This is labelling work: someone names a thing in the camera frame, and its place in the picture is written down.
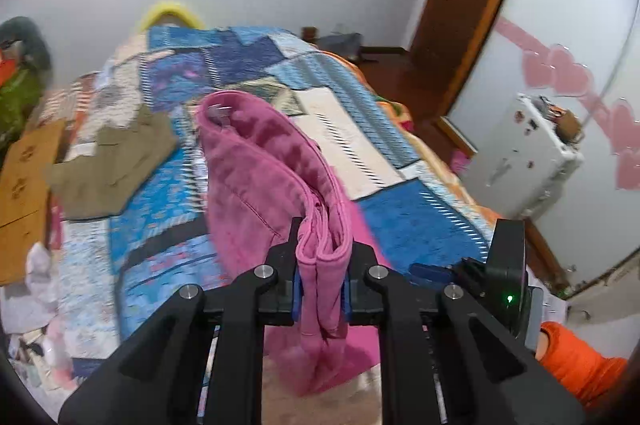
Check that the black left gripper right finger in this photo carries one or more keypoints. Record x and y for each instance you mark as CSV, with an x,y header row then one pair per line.
x,y
445,359

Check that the dark chair with clothes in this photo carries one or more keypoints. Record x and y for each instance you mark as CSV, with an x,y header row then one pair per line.
x,y
347,46

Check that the yellow curved headboard object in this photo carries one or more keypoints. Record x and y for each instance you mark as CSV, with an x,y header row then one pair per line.
x,y
169,10

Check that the white appliance box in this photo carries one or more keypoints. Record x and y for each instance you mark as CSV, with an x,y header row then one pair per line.
x,y
523,164

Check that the pink heart wall stickers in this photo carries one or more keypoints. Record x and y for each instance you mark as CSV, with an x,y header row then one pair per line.
x,y
554,67

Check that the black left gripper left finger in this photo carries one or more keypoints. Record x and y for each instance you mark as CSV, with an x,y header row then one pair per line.
x,y
198,358

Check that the olive green folded garment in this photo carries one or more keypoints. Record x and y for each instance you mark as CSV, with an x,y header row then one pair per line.
x,y
101,184

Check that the brown perforated wooden board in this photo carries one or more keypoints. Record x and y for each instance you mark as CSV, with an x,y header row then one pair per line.
x,y
25,197

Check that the brown wooden door frame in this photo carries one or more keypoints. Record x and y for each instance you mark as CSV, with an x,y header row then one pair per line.
x,y
465,14

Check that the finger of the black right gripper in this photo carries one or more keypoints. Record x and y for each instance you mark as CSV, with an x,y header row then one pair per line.
x,y
430,275

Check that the pink pants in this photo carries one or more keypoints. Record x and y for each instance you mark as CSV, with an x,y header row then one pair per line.
x,y
263,172

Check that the orange blanket under cover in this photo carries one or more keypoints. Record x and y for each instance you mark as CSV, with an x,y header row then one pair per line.
x,y
400,114

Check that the blue patchwork bed cover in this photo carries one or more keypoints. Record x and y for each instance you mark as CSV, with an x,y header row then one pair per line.
x,y
116,271

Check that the orange sleeve forearm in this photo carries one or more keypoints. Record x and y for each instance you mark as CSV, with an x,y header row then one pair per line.
x,y
579,368

